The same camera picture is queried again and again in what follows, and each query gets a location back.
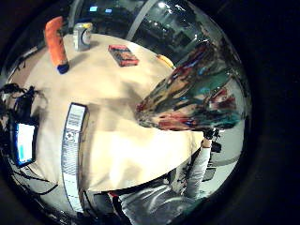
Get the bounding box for yellow banana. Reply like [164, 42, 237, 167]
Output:
[156, 53, 175, 69]

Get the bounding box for the person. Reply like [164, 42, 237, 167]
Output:
[117, 139, 217, 225]

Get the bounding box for red flat box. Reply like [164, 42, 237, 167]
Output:
[108, 44, 140, 68]

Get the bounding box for long black box white label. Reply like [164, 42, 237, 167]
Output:
[60, 102, 90, 214]

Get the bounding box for silver drink can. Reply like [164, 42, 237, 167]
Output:
[72, 22, 94, 53]

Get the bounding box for orange tube with blue cap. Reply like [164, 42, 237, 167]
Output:
[44, 16, 70, 75]

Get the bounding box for black tablet with lit screen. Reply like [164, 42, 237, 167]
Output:
[10, 121, 39, 169]

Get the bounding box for black cable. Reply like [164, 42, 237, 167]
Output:
[8, 165, 60, 196]

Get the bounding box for black device with cables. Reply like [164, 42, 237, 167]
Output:
[1, 82, 48, 124]

